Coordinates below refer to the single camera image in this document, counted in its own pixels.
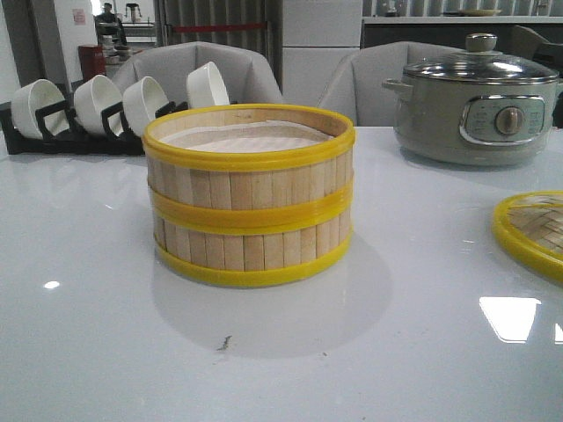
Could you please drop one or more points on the bamboo steamer tray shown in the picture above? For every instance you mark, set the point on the bamboo steamer tray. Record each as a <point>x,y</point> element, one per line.
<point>253,260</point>
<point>250,169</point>

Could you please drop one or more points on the woven bamboo steamer lid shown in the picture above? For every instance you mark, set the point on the woven bamboo steamer lid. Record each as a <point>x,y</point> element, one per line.
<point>528,226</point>

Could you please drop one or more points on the left grey chair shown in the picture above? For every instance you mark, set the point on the left grey chair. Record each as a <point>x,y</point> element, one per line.
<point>247,75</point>

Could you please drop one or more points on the grey chair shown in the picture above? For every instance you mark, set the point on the grey chair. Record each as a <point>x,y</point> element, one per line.
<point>247,75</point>
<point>356,86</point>

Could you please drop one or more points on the white bowl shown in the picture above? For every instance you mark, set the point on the white bowl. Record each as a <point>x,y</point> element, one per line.
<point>27,100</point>
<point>91,98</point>
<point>205,87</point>
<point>141,101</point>

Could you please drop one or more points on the right grey chair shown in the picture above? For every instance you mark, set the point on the right grey chair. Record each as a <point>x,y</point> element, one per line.
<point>356,86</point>

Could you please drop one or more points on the white cabinet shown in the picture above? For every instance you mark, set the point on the white cabinet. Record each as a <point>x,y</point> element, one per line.
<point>315,36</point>

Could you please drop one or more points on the red barrier tape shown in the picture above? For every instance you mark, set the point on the red barrier tape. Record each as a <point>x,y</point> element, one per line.
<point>218,28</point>

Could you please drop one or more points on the grey electric cooking pot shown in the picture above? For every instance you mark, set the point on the grey electric cooking pot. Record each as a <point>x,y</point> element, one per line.
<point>473,124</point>

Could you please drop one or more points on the black bowl rack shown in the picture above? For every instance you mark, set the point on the black bowl rack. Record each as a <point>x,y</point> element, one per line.
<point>118,137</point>

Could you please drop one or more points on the red cylinder bin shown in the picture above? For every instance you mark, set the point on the red cylinder bin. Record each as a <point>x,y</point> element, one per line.
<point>92,61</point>

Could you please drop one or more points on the glass pot lid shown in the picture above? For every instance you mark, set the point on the glass pot lid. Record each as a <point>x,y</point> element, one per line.
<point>481,63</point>

